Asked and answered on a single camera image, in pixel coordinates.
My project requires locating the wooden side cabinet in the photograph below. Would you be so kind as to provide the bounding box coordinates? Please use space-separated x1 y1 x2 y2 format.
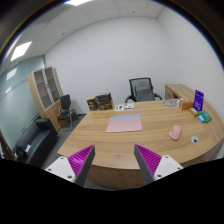
164 83 204 103

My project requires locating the orange wooden box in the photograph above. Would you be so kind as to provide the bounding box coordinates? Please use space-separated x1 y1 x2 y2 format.
180 101 193 110

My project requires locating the black leather sofa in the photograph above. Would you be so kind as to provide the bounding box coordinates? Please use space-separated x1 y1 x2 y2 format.
14 118 59 168

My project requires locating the pink blue mouse pad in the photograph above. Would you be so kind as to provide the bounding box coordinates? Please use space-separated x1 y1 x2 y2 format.
106 114 142 133

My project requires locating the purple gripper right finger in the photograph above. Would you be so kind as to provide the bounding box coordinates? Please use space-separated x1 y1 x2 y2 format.
134 144 182 184

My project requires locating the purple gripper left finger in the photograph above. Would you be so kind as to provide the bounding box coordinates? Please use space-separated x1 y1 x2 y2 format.
46 145 95 186

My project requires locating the purple standing sign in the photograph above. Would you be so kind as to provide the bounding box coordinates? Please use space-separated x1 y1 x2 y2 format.
193 90 204 111

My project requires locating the coiled white cable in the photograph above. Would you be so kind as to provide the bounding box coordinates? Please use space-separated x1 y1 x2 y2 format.
162 98 181 108

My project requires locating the pink computer mouse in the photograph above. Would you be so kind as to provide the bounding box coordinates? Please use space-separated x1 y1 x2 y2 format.
169 125 182 141

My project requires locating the black visitor chair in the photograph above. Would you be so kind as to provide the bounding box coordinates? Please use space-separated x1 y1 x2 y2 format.
57 94 78 122

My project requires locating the wooden glass-door cabinet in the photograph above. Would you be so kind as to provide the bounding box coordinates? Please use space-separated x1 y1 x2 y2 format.
28 67 67 132

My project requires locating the small brown cardboard box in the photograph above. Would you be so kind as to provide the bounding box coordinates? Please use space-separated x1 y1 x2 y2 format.
87 97 98 111

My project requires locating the green tissue pack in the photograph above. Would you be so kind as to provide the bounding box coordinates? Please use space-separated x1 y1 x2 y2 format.
198 110 212 123

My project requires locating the black mesh office chair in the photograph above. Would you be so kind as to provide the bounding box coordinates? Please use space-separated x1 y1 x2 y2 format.
125 78 162 102

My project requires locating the small white round object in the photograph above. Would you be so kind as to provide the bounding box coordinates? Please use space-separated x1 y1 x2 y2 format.
191 136 199 144

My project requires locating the dark storage boxes stack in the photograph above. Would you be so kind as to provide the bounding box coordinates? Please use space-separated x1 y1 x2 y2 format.
96 93 113 110

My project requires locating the curved wooden desk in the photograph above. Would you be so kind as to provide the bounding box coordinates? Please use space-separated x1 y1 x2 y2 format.
58 101 224 189

